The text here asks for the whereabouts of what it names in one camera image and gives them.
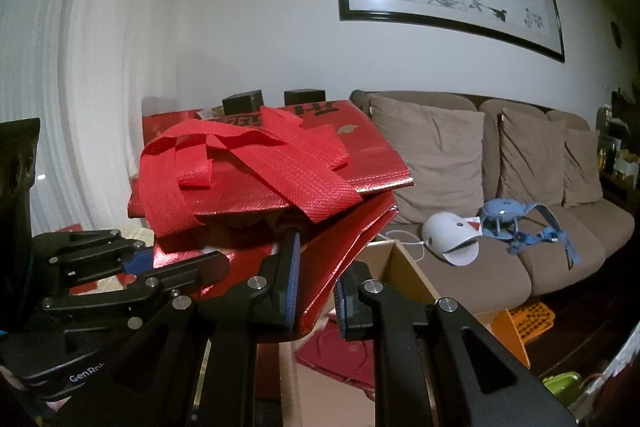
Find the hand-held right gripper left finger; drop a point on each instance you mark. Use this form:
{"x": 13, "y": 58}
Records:
{"x": 296, "y": 287}

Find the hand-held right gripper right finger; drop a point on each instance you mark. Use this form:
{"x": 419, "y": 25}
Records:
{"x": 340, "y": 307}

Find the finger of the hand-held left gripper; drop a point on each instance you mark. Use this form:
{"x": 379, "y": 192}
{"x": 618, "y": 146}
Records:
{"x": 137, "y": 263}
{"x": 210, "y": 269}

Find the dark red paper bag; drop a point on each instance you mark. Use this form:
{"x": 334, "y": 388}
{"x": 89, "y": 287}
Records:
{"x": 330, "y": 352}

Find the brown cardboard box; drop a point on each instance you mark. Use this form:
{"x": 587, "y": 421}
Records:
{"x": 395, "y": 267}

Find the red woven tote bag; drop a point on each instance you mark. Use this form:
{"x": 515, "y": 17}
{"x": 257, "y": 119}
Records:
{"x": 250, "y": 157}

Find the yellow plaid tablecloth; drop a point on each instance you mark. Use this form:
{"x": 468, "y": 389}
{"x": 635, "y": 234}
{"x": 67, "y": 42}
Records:
{"x": 132, "y": 233}

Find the white domed device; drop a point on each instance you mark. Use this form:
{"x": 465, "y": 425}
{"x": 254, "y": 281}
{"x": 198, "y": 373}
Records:
{"x": 445, "y": 237}

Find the white curtain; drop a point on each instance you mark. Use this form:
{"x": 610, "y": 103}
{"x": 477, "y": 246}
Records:
{"x": 75, "y": 57}

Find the red gold-print gift box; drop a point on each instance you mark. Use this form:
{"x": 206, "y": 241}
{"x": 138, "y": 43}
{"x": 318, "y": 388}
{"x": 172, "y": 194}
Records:
{"x": 165, "y": 124}

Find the beige sofa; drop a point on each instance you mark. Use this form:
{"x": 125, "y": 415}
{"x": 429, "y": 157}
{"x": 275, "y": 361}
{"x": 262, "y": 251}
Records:
{"x": 500, "y": 277}

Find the black speaker on stand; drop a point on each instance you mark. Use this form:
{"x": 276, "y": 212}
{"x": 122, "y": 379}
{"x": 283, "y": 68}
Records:
{"x": 243, "y": 103}
{"x": 304, "y": 96}

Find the large beige sofa cushion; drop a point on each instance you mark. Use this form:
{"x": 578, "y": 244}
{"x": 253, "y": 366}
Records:
{"x": 430, "y": 157}

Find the orange plastic basket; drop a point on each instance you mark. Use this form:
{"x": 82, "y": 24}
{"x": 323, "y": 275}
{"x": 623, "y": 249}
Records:
{"x": 525, "y": 332}

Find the green plastic container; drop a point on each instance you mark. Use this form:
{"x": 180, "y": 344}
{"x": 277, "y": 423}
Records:
{"x": 562, "y": 387}

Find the medium beige sofa cushion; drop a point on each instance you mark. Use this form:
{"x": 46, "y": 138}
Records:
{"x": 535, "y": 157}

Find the small beige sofa cushion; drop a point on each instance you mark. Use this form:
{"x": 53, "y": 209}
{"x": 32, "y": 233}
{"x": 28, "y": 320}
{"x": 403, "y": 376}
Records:
{"x": 582, "y": 167}

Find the dark cluttered shelf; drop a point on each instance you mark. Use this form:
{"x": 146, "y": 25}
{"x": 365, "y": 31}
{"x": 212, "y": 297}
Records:
{"x": 620, "y": 147}

